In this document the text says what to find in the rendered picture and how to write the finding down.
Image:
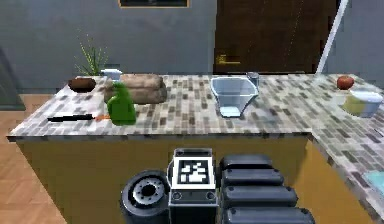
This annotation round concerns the framed picture gold frame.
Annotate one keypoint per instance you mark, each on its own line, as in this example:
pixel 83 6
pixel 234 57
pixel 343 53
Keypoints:
pixel 153 3

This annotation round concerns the dark brown door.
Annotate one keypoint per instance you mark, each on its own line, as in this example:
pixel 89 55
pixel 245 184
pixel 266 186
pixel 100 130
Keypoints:
pixel 270 33

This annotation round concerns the green spray bottle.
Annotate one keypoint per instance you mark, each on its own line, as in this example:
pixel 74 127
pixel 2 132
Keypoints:
pixel 120 106

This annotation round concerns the white yellow pot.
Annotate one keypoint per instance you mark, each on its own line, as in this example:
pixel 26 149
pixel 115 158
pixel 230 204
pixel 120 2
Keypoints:
pixel 362 102

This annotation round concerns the red apple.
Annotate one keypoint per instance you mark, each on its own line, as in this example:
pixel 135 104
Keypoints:
pixel 345 82

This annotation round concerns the yellow kitchen counter cabinet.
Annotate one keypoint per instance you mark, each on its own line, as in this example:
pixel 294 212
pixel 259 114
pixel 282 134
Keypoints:
pixel 100 173

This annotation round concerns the pale blue cloth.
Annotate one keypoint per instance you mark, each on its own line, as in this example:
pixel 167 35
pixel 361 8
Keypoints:
pixel 376 178

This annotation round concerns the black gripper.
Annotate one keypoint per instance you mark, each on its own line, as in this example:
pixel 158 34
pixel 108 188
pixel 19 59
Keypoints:
pixel 146 196

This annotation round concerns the grey metal cup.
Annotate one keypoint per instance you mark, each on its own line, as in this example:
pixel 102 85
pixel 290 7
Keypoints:
pixel 253 78

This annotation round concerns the brown bread loaf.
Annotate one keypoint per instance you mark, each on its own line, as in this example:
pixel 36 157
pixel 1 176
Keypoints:
pixel 143 88

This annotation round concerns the dark brown plant pot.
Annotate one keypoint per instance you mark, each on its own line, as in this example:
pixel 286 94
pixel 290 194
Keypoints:
pixel 82 84

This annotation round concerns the green house plant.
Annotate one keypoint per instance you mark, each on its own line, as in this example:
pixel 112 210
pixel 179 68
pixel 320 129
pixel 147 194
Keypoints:
pixel 91 60

